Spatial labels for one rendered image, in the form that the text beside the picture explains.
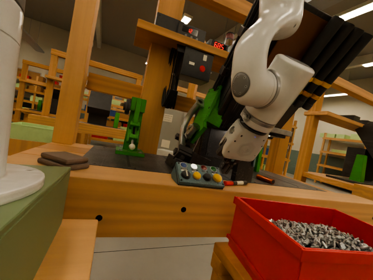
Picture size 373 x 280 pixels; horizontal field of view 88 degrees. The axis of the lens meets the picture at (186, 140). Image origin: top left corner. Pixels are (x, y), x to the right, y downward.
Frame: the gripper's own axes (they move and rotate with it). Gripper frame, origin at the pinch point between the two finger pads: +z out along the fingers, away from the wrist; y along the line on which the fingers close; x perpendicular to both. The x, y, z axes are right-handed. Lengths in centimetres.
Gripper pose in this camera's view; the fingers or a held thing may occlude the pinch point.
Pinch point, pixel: (225, 165)
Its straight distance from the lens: 58.7
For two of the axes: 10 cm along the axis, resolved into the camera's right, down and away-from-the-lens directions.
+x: -1.5, -6.4, 7.5
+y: 9.3, 1.7, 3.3
